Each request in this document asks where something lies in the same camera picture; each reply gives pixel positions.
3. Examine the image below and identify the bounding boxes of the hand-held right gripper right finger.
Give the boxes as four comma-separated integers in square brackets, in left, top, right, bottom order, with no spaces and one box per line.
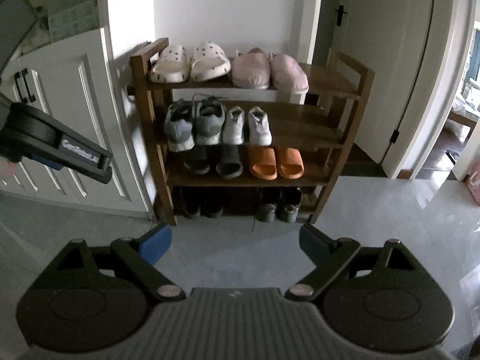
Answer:
[285,223,413,301]

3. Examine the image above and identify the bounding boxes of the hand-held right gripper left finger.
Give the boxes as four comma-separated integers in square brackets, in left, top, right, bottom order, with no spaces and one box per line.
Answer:
[56,222,186,301]

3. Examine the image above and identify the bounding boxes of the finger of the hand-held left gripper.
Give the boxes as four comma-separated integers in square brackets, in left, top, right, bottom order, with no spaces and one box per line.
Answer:
[32,151,113,184]

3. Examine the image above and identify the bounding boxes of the grey sneaker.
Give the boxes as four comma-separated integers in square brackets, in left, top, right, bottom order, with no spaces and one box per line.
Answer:
[193,95,227,146]
[164,99,196,152]

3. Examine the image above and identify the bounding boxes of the wooden shoe rack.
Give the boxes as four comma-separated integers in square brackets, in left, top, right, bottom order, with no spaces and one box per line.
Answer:
[127,37,376,226]

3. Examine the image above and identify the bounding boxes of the white sneaker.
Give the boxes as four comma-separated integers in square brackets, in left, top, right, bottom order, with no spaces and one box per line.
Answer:
[247,106,273,146]
[222,106,246,146]

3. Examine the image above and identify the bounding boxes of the white heart-print slipper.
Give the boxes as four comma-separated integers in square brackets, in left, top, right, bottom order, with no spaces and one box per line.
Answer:
[190,41,231,82]
[150,44,188,83]

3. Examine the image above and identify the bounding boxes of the white panelled cabinet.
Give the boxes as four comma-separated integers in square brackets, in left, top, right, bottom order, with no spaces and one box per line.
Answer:
[0,26,156,220]

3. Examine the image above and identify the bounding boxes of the orange slipper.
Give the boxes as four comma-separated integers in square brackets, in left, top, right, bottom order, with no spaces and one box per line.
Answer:
[276,146,304,179]
[248,146,278,180]

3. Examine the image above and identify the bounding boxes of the grey framed panel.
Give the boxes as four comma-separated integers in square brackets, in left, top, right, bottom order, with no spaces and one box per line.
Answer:
[0,0,40,72]

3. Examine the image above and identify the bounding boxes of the green patterned box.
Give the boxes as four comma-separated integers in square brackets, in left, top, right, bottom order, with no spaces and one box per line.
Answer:
[49,0,100,40]

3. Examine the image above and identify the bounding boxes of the pink slipper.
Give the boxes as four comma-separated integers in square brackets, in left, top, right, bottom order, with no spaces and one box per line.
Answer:
[231,47,271,90]
[269,53,310,94]

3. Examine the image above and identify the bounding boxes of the white door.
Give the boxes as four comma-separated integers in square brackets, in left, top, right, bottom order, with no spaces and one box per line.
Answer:
[339,0,437,166]

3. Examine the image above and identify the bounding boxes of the wooden furniture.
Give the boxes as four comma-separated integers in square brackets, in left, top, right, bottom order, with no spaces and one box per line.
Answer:
[446,97,480,139]

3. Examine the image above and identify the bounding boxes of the white door frame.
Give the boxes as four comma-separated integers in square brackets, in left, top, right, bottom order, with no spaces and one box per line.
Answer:
[304,0,467,181]

